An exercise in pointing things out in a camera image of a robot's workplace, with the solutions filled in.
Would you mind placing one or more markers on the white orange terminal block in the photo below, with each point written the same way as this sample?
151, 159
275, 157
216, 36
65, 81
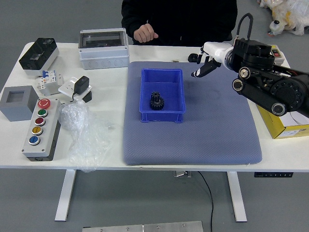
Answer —
43, 85

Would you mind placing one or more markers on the grey five-button control station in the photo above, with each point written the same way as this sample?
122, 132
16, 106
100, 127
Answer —
36, 142

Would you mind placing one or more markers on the person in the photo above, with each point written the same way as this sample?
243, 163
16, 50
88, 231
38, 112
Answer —
183, 19

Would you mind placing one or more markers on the big black gear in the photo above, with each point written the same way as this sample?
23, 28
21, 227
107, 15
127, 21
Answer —
158, 105

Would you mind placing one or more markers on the black round plastic nut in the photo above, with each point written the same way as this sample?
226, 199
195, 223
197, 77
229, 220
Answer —
192, 57

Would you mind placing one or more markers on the grey switch box red button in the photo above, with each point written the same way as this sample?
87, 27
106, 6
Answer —
277, 53

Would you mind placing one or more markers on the black white enclosure box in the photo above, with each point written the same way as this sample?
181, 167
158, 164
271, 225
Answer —
36, 58

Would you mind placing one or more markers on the black plug block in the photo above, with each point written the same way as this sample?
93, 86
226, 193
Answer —
87, 97

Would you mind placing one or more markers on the black table control panel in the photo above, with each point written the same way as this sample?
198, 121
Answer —
274, 174

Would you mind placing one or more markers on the white yellow plush toy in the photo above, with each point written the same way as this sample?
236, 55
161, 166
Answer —
297, 14

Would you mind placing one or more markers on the grey enclosure with clear lid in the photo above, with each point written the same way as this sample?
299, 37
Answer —
103, 56

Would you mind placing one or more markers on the black power adapter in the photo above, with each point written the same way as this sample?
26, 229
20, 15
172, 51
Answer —
81, 84

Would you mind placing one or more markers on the white wall socket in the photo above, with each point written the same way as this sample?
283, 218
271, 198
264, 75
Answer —
66, 88

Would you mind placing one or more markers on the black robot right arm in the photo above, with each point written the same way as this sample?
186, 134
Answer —
277, 87

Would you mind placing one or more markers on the blue plastic box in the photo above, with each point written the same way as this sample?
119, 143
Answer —
169, 82

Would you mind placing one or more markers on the metal bracket under table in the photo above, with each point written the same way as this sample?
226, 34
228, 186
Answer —
182, 174

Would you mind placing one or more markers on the white blue circuit breaker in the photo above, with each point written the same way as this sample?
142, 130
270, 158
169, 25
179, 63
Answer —
49, 76

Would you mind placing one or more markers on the person's right hand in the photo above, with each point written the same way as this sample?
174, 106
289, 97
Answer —
144, 33

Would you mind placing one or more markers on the small black gear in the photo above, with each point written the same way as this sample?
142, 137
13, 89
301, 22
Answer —
154, 94

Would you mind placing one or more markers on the yellow white cardboard box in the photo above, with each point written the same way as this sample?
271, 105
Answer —
272, 123

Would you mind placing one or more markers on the grey block square recess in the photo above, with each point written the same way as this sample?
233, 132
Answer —
14, 108

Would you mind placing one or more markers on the crumpled clear plastic film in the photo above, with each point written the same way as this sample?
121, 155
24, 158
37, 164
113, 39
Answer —
82, 135

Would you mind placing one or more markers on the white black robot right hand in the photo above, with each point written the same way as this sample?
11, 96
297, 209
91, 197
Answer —
214, 49

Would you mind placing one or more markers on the grey-blue padded mat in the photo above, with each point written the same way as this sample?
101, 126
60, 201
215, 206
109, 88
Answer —
193, 140

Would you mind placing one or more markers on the metal base plate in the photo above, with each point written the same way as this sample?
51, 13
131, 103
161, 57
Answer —
144, 227

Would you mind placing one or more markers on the white table leg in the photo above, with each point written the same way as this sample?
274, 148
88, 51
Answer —
65, 193
237, 198

